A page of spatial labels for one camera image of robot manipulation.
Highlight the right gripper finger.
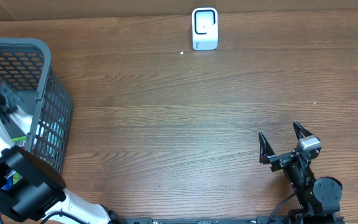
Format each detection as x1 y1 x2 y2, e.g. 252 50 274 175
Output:
293 121 313 140
259 132 275 164

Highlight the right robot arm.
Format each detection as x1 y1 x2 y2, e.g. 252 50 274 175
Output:
256 121 344 224

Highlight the grey plastic shopping basket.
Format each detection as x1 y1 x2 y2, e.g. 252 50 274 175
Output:
0 38 73 160

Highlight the white barcode scanner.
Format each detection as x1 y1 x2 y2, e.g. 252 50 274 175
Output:
191 7 219 51

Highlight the white tube with gold cap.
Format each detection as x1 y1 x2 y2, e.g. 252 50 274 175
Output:
9 113 32 134

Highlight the green snack bag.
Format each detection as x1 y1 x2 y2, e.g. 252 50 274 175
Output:
12 123 67 171

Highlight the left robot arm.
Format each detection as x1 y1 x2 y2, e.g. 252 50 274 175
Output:
0 92 122 223

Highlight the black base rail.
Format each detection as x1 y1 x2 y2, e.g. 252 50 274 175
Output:
124 216 345 224

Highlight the blue snack packet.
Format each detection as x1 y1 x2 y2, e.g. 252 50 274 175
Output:
1 174 14 190

